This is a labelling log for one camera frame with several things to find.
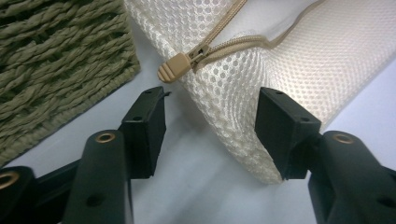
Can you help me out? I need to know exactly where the green woven basket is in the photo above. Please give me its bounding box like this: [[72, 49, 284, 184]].
[[0, 0, 142, 168]]

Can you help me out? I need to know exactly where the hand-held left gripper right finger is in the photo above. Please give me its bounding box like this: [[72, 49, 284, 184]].
[[254, 86, 322, 181]]

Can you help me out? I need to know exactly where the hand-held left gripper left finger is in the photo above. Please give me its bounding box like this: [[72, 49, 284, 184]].
[[119, 86, 168, 180]]

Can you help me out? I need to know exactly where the white mesh laundry bag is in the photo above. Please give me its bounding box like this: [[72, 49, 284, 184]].
[[123, 0, 396, 185]]

